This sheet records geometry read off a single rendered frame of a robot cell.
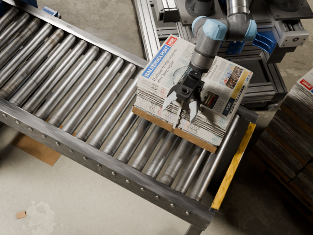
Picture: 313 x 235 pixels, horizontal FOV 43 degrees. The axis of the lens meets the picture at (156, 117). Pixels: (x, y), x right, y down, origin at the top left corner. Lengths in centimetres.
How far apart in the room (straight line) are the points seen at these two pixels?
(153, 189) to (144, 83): 40
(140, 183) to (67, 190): 92
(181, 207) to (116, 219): 85
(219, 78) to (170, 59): 20
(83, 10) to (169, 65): 176
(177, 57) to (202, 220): 63
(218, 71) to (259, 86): 109
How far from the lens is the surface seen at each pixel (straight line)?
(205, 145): 159
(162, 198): 155
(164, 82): 147
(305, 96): 197
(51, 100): 173
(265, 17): 232
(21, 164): 250
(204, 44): 132
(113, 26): 309
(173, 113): 153
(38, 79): 181
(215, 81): 153
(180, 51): 160
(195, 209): 154
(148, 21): 283
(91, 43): 191
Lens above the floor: 223
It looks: 58 degrees down
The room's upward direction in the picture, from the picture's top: 12 degrees clockwise
